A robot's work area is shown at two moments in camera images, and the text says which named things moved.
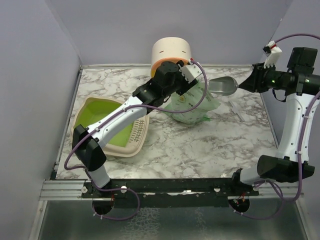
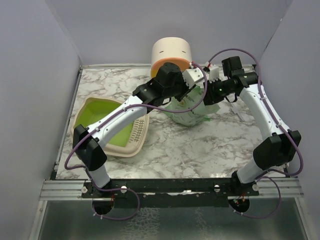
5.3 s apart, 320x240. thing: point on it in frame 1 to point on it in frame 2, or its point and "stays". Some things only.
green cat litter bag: x=194 y=106 stays
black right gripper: x=254 y=82 to x=210 y=97
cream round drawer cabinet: x=169 y=49 stays
